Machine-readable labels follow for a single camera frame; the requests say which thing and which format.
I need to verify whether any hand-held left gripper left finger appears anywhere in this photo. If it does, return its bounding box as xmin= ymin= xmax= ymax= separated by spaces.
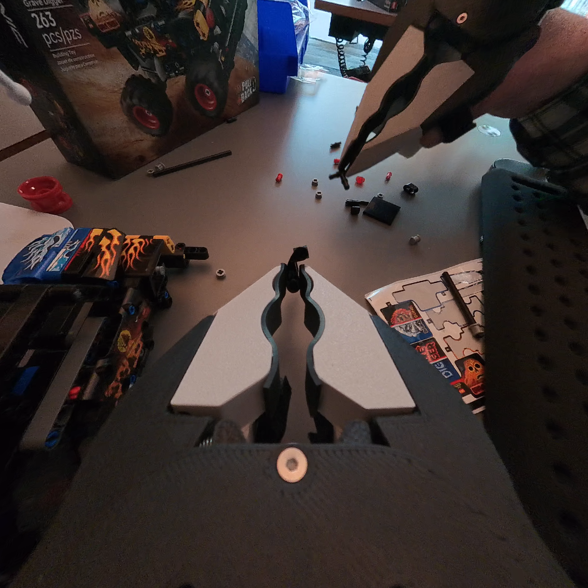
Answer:
xmin=170 ymin=264 xmax=289 ymax=418

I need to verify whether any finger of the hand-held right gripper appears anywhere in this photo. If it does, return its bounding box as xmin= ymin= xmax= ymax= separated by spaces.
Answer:
xmin=347 ymin=59 xmax=477 ymax=177
xmin=344 ymin=24 xmax=431 ymax=157

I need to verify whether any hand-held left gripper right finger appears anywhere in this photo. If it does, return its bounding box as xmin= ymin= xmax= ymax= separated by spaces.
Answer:
xmin=299 ymin=265 xmax=417 ymax=418

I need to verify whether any sticker sheet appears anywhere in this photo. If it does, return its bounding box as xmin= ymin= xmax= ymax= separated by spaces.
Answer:
xmin=365 ymin=259 xmax=485 ymax=414

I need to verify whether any grey desk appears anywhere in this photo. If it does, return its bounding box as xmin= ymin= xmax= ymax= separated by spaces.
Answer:
xmin=0 ymin=69 xmax=529 ymax=416

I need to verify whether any person's right hand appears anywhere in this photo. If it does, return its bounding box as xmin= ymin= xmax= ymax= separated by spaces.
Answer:
xmin=420 ymin=7 xmax=588 ymax=149

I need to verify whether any black flat square toy panel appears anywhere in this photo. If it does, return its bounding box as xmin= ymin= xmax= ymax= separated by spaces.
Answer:
xmin=362 ymin=195 xmax=401 ymax=226

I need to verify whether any short black axle with stop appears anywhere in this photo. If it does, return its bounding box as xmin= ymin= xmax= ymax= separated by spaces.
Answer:
xmin=441 ymin=271 xmax=485 ymax=339

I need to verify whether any blue storage bin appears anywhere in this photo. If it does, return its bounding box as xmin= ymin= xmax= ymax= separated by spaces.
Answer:
xmin=257 ymin=0 xmax=309 ymax=95

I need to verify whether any flame-printed toy truck model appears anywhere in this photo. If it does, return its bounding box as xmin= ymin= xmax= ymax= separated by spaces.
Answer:
xmin=0 ymin=226 xmax=209 ymax=465

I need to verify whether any dark perforated panel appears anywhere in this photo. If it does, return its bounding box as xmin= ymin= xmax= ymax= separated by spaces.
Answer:
xmin=480 ymin=158 xmax=588 ymax=588

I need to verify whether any black long toy axle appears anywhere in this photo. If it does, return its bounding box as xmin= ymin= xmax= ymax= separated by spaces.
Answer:
xmin=152 ymin=150 xmax=232 ymax=178

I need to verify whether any white book stand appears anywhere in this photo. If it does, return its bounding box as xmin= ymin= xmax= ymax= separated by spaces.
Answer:
xmin=0 ymin=202 xmax=74 ymax=273

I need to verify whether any red toy wheel rim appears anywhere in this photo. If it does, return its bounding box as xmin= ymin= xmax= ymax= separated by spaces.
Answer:
xmin=17 ymin=176 xmax=73 ymax=215

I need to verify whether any toy truck set box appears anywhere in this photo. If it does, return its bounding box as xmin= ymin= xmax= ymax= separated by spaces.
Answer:
xmin=0 ymin=0 xmax=260 ymax=180

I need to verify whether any black coiled cable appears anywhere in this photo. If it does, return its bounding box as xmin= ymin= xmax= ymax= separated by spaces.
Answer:
xmin=334 ymin=37 xmax=351 ymax=80

